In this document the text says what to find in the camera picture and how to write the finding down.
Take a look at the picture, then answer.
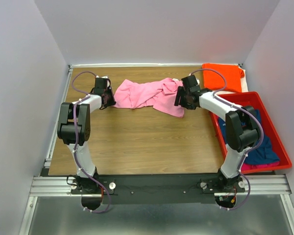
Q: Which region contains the magenta t shirt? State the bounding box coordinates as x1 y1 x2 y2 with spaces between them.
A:
241 161 280 171

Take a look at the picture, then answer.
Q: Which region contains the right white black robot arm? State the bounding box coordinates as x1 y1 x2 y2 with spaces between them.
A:
174 75 264 193

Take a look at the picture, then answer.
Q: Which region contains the red plastic bin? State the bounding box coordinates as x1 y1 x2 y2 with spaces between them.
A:
210 92 292 176

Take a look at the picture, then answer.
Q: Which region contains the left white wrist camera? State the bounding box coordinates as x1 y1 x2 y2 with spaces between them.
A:
96 76 111 89

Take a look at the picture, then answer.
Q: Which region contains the folded orange t shirt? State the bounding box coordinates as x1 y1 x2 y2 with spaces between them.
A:
201 63 244 94

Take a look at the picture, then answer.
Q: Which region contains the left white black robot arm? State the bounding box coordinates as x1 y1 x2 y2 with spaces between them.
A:
57 76 116 194

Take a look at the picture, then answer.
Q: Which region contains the navy blue t shirt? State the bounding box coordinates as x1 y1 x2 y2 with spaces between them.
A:
218 109 280 165

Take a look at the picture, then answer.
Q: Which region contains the light pink t shirt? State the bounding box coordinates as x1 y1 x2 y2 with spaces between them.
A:
114 78 184 118

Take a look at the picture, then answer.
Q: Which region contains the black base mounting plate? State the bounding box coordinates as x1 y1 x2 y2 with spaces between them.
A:
67 173 245 212

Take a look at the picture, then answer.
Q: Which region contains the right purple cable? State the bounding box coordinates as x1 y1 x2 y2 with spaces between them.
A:
190 69 264 211

